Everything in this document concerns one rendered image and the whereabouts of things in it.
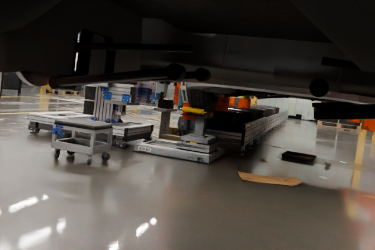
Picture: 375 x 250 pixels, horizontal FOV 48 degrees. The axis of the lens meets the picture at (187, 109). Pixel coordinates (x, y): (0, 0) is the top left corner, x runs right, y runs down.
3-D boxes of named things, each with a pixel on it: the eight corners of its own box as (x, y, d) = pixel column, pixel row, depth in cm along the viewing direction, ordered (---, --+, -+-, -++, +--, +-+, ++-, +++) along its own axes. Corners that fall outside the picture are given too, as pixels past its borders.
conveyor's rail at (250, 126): (244, 142, 510) (246, 124, 509) (240, 142, 512) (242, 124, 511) (265, 129, 747) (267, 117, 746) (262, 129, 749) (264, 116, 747)
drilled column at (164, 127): (164, 143, 543) (168, 111, 540) (157, 142, 545) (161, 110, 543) (167, 142, 552) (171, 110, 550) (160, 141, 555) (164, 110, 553)
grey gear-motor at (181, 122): (208, 147, 491) (212, 118, 490) (174, 142, 503) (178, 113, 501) (211, 146, 509) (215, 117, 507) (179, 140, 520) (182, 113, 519)
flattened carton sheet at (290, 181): (304, 187, 369) (305, 184, 369) (242, 180, 367) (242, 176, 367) (295, 180, 399) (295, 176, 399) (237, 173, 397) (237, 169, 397)
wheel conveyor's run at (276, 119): (269, 134, 847) (272, 115, 845) (227, 128, 871) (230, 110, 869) (288, 120, 1501) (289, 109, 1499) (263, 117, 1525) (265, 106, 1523)
